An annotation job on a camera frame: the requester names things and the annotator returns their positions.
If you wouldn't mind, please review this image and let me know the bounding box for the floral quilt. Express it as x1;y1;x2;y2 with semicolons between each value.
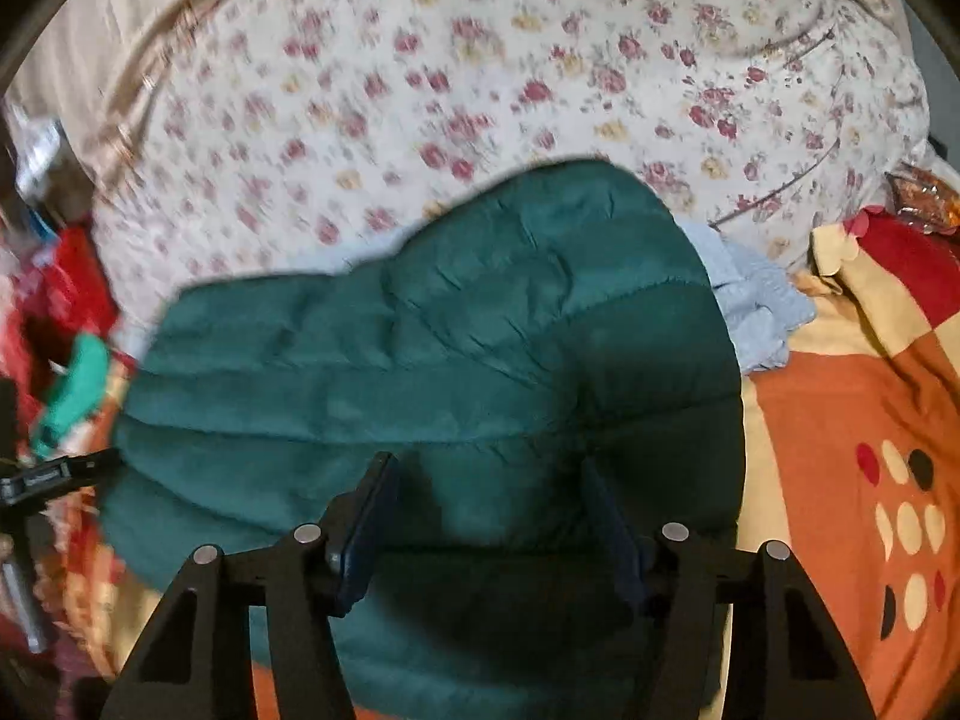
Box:
90;0;931;361

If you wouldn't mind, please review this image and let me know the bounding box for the light blue cloth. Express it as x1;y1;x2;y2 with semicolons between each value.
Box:
679;221;818;376

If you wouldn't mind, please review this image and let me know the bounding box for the red puffer jacket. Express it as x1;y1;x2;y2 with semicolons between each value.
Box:
15;225;121;421

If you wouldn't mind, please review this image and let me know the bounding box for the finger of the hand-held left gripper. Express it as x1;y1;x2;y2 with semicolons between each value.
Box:
0;448;121;505

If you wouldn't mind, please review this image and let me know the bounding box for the orange snack packet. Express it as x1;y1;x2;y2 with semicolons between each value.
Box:
885;165;960;233

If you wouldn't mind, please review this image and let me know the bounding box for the green cloth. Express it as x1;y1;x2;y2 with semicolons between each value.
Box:
30;334;128;458

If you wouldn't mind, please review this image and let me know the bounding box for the green puffer jacket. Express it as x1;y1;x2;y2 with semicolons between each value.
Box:
97;157;747;720

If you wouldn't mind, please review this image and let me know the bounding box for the colourful printed blanket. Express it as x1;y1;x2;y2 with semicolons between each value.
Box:
45;206;960;720

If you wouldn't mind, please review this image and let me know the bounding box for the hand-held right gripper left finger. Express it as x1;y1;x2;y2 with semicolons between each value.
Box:
101;452;401;720

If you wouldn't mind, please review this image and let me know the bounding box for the clear plastic bag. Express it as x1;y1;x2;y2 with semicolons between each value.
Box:
11;112;68;181

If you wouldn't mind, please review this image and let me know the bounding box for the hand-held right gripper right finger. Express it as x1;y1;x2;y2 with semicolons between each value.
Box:
581;457;877;720

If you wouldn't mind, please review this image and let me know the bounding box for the beige curtain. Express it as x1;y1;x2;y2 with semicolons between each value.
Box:
7;0;301;188

